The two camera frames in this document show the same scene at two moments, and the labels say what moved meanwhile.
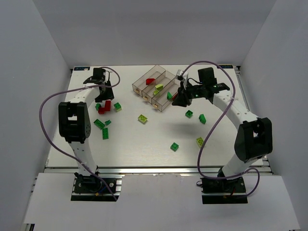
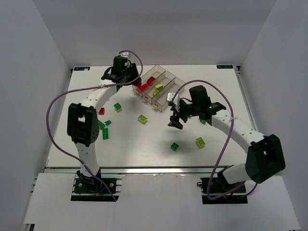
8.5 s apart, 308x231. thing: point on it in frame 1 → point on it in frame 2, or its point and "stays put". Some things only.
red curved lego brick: [149, 80] stays put
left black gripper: [107, 92] → [133, 73]
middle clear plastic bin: [157, 86] stays put
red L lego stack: [107, 108] → [141, 87]
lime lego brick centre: [142, 118] stays put
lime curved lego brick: [159, 87] stays put
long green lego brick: [105, 134] stays put
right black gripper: [184, 92] → [181, 111]
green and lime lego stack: [118, 107] stays put
